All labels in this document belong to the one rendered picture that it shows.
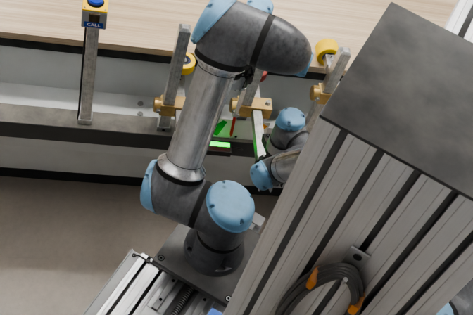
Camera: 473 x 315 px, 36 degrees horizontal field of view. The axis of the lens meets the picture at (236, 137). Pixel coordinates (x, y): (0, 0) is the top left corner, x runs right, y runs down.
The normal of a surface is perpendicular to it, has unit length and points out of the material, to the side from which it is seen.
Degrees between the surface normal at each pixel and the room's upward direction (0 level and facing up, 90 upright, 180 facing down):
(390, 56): 0
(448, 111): 0
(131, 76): 90
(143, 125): 0
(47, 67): 90
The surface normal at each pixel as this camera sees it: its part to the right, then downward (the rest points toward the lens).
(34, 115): 0.22, -0.61
